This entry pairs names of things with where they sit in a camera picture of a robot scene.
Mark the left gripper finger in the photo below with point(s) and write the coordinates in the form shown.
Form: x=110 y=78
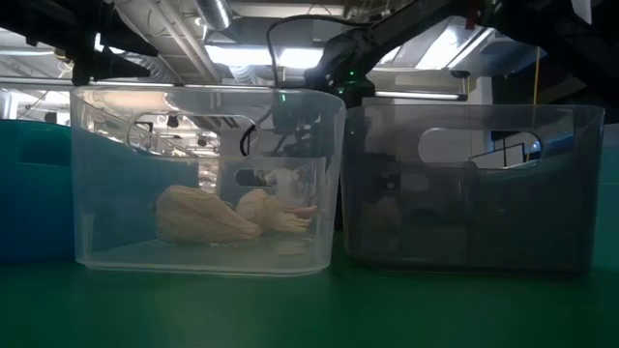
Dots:
x=116 y=65
x=126 y=42

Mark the beige garlic bulb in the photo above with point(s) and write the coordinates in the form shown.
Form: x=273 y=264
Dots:
x=283 y=183
x=263 y=210
x=203 y=217

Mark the orange carrot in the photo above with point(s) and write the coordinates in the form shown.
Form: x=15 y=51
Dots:
x=304 y=211

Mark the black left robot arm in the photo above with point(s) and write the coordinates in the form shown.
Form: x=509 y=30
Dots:
x=19 y=12

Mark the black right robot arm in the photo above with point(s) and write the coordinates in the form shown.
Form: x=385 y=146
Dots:
x=425 y=19

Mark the bright ceiling light panel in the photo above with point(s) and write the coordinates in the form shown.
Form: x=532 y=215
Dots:
x=242 y=55

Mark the long strip light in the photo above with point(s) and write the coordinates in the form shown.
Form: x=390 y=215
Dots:
x=421 y=95

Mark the clear plastic basket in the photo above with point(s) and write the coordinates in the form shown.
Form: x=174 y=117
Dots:
x=309 y=251

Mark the blue plastic basket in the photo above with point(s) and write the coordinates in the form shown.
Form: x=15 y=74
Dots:
x=34 y=203

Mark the smoky grey plastic basket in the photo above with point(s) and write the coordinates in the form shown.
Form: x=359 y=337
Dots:
x=532 y=217

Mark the teal translucent plastic basket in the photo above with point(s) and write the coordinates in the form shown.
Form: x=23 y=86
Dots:
x=610 y=203

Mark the silver ventilation duct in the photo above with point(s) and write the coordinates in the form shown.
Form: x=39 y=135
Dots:
x=215 y=13

